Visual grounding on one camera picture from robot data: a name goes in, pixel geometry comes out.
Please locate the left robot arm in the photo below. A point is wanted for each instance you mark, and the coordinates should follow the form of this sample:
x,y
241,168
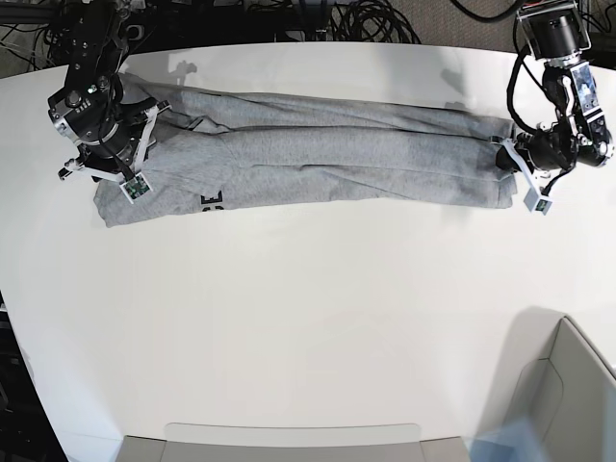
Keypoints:
x,y
555,36

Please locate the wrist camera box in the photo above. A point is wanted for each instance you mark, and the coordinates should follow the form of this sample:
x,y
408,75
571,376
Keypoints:
x,y
135,188
536,202

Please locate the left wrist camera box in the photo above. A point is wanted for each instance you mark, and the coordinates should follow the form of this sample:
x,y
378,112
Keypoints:
x,y
536,202

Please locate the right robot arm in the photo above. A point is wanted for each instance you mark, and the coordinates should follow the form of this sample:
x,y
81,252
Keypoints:
x,y
100,45

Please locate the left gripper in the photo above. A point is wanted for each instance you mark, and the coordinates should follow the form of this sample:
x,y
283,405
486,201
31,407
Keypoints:
x,y
537,154

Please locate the grey T-shirt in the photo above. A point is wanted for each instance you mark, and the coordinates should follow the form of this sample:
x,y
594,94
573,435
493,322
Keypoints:
x,y
222,151

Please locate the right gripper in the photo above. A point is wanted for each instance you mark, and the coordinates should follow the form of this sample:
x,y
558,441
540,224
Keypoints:
x,y
112,139

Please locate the grey chair at right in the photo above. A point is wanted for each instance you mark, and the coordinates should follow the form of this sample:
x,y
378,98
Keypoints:
x,y
563,407

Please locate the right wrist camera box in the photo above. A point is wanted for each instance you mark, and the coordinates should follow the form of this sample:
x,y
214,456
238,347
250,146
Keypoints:
x,y
135,188

